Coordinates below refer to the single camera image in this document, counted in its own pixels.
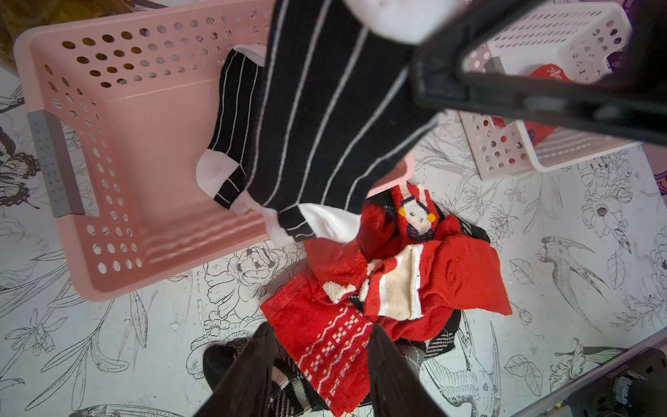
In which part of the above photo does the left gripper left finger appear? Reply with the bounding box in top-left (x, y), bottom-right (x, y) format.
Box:
top-left (196, 322), bottom-right (277, 416)

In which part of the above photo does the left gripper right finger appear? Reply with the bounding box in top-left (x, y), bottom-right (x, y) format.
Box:
top-left (368, 324), bottom-right (446, 417)

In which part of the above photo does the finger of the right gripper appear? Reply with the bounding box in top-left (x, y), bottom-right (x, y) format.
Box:
top-left (410, 1), bottom-right (666, 146)

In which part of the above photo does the red snowflake santa sock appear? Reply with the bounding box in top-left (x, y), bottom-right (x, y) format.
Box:
top-left (492, 63), bottom-right (574, 147)

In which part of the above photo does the red bear sock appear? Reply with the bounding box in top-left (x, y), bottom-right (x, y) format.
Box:
top-left (357, 182), bottom-right (462, 260)

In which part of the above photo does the black white striped sock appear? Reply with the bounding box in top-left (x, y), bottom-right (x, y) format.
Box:
top-left (196, 45), bottom-right (266, 209)
top-left (196, 339), bottom-right (328, 416)

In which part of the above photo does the black pinstripe sock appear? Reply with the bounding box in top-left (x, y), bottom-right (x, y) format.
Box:
top-left (242, 1), bottom-right (459, 245)

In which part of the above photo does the white plastic basket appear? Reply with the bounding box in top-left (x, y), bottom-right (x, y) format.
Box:
top-left (460, 1), bottom-right (634, 181)

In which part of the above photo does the pink plastic basket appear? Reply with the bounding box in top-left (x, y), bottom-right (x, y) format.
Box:
top-left (14, 0), bottom-right (417, 303)

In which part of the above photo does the black plaid sock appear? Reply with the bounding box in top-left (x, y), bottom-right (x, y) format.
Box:
top-left (395, 215), bottom-right (491, 357)

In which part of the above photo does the red patterned sock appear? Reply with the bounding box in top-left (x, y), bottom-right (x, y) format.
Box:
top-left (261, 268), bottom-right (373, 416)

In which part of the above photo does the artificial plant bouquet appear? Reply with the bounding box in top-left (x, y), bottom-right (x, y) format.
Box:
top-left (1, 0), bottom-right (135, 61)

